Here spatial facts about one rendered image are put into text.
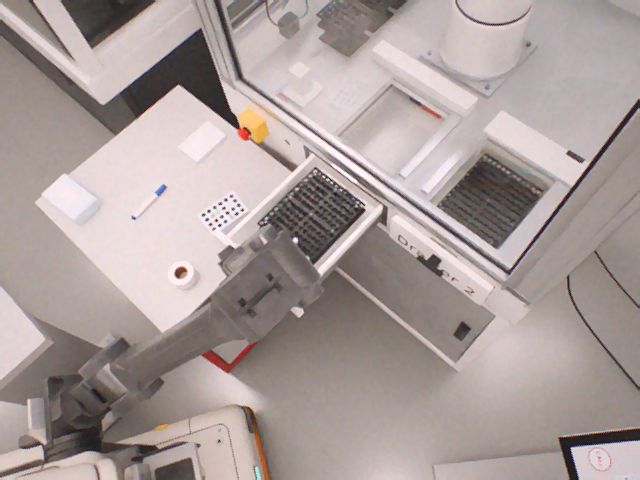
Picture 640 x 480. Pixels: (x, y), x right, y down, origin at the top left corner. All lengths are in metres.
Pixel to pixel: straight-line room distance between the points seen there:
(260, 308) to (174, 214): 0.99
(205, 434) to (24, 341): 0.64
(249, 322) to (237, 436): 1.26
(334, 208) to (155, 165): 0.62
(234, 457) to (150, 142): 1.05
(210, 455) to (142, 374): 1.07
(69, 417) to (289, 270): 0.49
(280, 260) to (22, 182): 2.37
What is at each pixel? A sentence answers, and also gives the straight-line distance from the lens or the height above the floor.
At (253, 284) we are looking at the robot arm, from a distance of 0.60.
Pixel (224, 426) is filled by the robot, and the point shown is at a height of 0.28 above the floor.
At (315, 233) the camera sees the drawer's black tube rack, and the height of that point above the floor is 0.90.
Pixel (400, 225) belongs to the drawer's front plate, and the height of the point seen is 0.93.
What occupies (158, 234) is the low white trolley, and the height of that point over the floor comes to 0.76.
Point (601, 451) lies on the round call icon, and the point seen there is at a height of 1.02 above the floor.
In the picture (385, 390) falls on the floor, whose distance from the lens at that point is 2.08.
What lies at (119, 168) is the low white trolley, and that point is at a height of 0.76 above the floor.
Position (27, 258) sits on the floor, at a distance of 2.69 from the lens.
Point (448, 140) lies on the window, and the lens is 0.96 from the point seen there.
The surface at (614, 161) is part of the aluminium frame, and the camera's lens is 0.77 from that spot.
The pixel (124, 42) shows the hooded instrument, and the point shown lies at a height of 0.94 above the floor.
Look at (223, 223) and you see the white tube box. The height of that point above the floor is 0.80.
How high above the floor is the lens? 2.06
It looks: 66 degrees down
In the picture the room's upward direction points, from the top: 9 degrees counter-clockwise
